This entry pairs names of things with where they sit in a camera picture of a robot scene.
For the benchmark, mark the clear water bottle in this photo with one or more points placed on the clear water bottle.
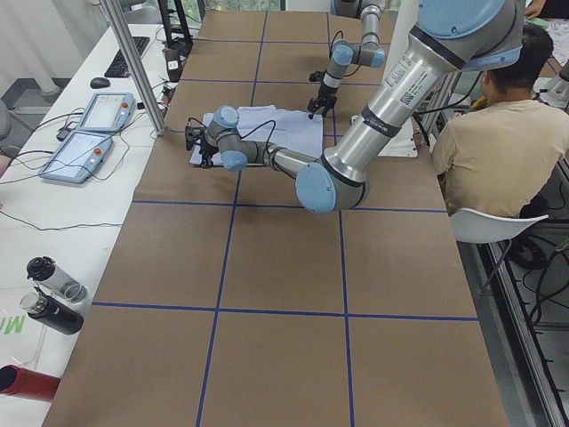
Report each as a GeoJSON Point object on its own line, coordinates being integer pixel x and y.
{"type": "Point", "coordinates": [45, 272]}

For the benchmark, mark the person in beige shirt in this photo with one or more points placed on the person in beige shirt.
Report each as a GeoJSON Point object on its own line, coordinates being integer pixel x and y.
{"type": "Point", "coordinates": [496, 160]}

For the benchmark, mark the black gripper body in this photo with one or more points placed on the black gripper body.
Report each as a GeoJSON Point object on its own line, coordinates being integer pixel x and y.
{"type": "Point", "coordinates": [323, 95]}
{"type": "Point", "coordinates": [207, 149]}

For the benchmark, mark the red cylinder bottle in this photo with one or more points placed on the red cylinder bottle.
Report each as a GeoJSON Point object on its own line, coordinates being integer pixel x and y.
{"type": "Point", "coordinates": [28, 384]}

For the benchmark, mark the upper teach pendant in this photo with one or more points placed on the upper teach pendant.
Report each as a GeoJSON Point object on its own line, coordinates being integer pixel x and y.
{"type": "Point", "coordinates": [107, 113]}

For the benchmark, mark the teach pendant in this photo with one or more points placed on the teach pendant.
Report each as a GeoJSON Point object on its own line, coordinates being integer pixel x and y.
{"type": "Point", "coordinates": [107, 113]}
{"type": "Point", "coordinates": [77, 158]}

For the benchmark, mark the lower teach pendant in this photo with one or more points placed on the lower teach pendant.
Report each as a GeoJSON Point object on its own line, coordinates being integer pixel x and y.
{"type": "Point", "coordinates": [77, 158]}

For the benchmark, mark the black water bottle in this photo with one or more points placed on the black water bottle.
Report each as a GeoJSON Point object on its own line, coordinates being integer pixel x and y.
{"type": "Point", "coordinates": [48, 311]}

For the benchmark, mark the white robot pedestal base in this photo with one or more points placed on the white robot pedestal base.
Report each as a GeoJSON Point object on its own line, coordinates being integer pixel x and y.
{"type": "Point", "coordinates": [401, 145]}

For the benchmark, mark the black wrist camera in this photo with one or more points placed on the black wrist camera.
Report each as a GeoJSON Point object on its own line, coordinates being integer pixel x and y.
{"type": "Point", "coordinates": [316, 76]}
{"type": "Point", "coordinates": [193, 136]}

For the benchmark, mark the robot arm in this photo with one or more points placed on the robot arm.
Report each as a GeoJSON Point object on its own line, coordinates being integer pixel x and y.
{"type": "Point", "coordinates": [448, 36]}
{"type": "Point", "coordinates": [342, 53]}

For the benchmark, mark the white chair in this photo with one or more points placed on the white chair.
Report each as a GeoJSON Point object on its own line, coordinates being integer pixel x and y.
{"type": "Point", "coordinates": [474, 227]}

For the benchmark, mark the black computer mouse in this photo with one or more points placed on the black computer mouse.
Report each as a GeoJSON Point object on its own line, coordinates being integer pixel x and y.
{"type": "Point", "coordinates": [99, 83]}

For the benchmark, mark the aluminium frame post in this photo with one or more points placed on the aluminium frame post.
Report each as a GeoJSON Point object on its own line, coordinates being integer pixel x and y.
{"type": "Point", "coordinates": [117, 22]}

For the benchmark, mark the light blue striped shirt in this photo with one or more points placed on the light blue striped shirt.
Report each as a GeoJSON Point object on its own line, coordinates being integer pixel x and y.
{"type": "Point", "coordinates": [251, 135]}

